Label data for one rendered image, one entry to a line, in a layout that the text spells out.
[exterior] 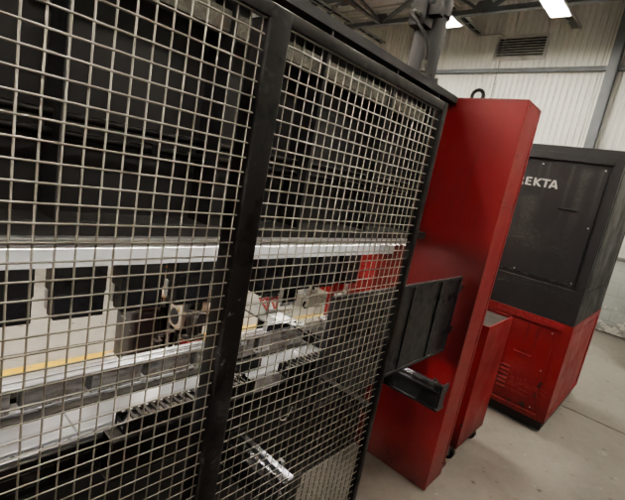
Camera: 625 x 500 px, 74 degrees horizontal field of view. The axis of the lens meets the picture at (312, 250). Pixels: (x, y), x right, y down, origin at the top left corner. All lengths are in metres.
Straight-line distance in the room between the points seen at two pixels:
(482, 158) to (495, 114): 0.23
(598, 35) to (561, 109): 1.27
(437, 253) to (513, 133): 0.75
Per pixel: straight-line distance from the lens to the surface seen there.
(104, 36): 1.35
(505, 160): 2.45
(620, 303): 8.64
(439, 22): 2.49
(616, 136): 8.77
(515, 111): 2.49
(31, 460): 1.28
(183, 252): 1.58
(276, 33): 0.77
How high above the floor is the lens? 1.75
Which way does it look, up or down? 11 degrees down
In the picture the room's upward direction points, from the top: 11 degrees clockwise
